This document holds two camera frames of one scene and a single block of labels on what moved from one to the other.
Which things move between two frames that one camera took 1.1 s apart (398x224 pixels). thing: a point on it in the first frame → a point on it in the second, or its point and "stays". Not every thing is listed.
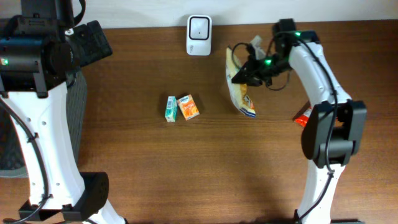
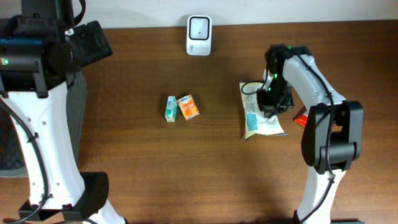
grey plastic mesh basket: [12, 160] stays
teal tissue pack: [171, 109] stays
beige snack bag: [238, 90] → [255, 122]
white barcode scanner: [199, 35] stays
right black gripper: [252, 68] → [274, 104]
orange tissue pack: [188, 107] stays
